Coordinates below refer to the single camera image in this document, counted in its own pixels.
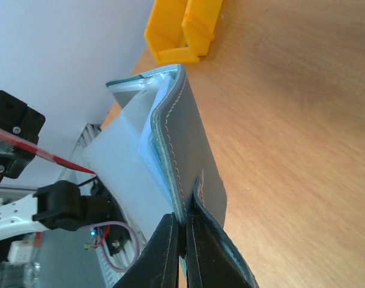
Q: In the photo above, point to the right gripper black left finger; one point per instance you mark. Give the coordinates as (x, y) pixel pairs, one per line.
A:
(157, 266)

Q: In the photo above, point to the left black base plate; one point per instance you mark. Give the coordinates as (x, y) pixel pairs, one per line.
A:
(116, 239)

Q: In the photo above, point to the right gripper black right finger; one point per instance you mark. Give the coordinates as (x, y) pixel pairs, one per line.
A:
(212, 259)

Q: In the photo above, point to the aluminium frame rail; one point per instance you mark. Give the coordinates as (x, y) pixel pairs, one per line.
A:
(90, 132)

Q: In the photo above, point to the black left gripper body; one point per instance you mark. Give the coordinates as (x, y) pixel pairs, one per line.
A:
(18, 121)

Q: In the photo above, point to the left circuit board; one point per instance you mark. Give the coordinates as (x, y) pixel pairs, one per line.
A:
(96, 239)

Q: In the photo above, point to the small yellow bin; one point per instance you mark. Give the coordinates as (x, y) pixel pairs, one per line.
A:
(180, 32)

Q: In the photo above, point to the teal leather card holder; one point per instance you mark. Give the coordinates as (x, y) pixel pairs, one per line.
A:
(155, 155)

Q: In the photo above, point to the grey slotted cable duct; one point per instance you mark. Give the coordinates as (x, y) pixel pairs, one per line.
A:
(120, 260)

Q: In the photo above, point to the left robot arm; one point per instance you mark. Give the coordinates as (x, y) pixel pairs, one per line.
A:
(56, 206)

